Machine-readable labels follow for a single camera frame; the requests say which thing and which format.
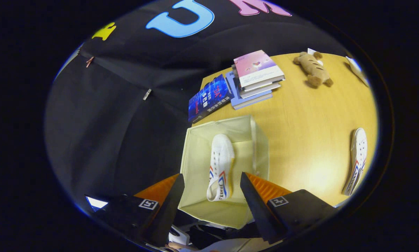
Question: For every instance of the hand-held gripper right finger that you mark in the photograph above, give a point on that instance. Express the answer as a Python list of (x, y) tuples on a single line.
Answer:
[(256, 213)]

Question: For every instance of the grey book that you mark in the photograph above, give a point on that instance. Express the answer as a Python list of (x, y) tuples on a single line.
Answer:
[(262, 91)]

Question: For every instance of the pink cover book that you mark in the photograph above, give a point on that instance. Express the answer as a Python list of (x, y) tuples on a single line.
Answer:
[(256, 66)]

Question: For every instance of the white canvas shoe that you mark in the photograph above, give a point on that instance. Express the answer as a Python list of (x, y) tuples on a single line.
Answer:
[(220, 154), (359, 150)]

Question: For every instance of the copper clip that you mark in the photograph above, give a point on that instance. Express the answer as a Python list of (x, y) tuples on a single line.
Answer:
[(90, 61)]

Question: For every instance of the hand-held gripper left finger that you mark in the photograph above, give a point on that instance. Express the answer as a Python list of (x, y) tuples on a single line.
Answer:
[(165, 217)]

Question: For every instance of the white card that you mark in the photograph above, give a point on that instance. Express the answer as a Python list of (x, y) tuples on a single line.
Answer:
[(356, 70)]

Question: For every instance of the brown bread plush toy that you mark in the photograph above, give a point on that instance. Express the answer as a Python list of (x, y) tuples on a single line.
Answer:
[(313, 68)]

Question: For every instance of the lavender book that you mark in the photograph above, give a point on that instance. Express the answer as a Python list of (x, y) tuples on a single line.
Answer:
[(232, 94)]

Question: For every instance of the blue cover book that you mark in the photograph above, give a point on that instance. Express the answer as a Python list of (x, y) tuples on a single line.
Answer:
[(207, 99)]

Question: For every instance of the silver clip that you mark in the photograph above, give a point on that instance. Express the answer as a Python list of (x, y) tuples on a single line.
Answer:
[(147, 94)]

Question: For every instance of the beige fabric storage box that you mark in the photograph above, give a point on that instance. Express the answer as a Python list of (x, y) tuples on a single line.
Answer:
[(195, 154)]

